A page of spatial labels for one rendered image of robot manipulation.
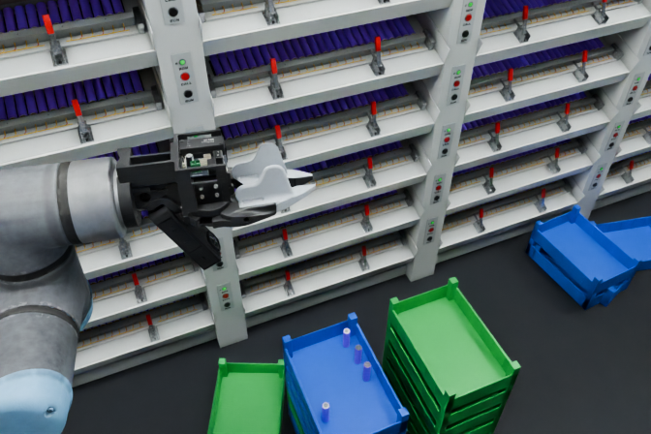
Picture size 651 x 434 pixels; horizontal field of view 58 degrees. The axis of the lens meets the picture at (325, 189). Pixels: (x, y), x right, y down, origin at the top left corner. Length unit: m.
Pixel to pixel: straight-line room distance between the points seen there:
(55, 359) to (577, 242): 1.95
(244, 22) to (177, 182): 0.73
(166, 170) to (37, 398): 0.25
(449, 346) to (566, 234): 0.87
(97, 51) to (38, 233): 0.67
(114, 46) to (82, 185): 0.67
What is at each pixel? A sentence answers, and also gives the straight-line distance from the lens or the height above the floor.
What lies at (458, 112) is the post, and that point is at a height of 0.71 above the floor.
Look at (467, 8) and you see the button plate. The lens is 1.53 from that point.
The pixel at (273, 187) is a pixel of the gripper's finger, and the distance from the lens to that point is 0.66.
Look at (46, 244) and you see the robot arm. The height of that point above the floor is 1.21.
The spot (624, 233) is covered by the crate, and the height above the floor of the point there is 0.00.
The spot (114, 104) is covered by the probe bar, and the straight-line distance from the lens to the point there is 1.39.
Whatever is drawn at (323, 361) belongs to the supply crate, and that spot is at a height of 0.32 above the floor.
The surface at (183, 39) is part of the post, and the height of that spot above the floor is 1.09.
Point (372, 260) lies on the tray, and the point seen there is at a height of 0.15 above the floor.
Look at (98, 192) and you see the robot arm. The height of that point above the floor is 1.26.
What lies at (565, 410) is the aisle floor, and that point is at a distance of 2.00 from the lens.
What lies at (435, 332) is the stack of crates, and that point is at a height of 0.32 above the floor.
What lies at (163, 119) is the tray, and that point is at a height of 0.89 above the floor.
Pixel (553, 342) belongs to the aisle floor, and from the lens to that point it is 2.12.
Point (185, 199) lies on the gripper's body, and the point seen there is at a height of 1.24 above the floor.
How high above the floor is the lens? 1.67
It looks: 42 degrees down
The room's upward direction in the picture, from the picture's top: straight up
